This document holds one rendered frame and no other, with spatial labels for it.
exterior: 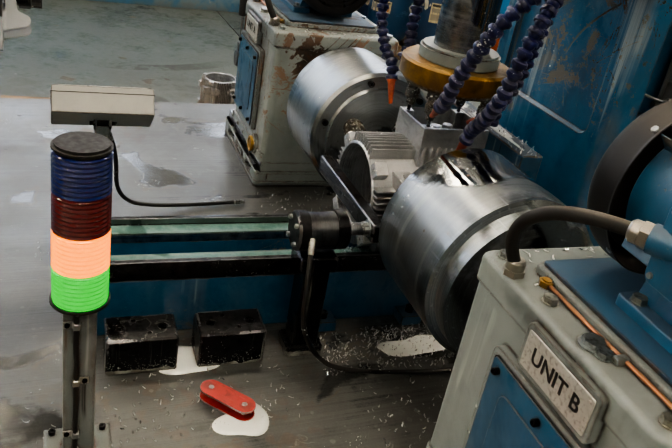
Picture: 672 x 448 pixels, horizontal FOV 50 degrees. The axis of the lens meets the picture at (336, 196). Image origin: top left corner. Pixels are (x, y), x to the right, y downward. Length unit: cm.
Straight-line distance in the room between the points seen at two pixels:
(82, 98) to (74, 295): 56
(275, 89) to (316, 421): 77
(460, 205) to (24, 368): 64
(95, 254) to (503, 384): 44
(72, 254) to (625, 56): 81
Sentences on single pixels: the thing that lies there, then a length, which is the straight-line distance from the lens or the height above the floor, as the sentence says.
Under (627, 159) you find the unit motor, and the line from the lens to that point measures 72.
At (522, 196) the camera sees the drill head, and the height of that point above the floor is 116.
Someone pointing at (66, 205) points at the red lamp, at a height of 116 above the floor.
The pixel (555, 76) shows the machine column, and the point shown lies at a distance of 131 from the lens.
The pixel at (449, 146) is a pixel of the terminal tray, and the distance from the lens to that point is 120.
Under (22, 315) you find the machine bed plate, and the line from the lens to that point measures 123.
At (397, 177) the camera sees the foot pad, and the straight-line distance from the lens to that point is 114.
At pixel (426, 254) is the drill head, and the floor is 107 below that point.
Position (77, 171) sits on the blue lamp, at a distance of 75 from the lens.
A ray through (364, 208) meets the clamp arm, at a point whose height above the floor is 103.
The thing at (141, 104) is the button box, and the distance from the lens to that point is 132.
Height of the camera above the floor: 152
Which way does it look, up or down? 25 degrees down
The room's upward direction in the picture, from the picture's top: 10 degrees clockwise
